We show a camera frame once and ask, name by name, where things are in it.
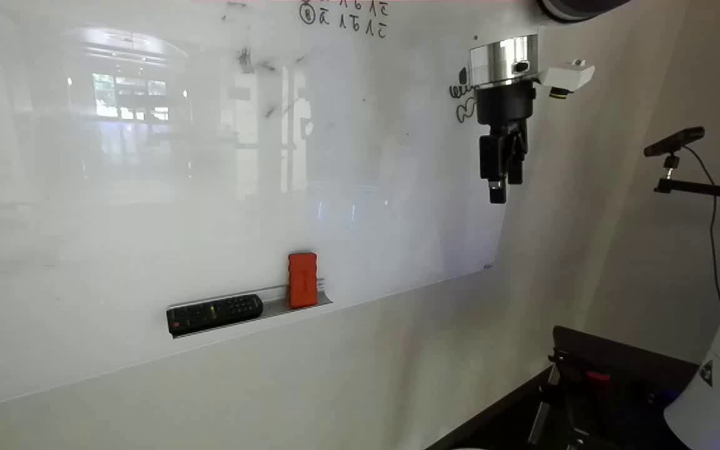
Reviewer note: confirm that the black camera on stand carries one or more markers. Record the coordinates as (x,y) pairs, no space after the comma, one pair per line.
(667,150)

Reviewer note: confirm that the black remote control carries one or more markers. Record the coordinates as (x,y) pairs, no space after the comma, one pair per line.
(213,313)

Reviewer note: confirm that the orange whiteboard eraser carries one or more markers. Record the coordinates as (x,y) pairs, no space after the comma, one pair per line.
(301,281)

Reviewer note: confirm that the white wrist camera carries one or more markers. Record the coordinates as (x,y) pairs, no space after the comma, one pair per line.
(565,78)

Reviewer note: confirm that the large wall whiteboard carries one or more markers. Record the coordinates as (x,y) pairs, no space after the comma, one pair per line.
(178,150)

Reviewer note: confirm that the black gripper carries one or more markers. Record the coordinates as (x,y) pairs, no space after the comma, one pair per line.
(505,113)

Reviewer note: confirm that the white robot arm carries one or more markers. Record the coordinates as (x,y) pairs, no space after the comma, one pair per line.
(503,73)

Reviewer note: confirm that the black table with equipment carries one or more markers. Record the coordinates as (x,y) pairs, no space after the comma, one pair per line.
(596,396)

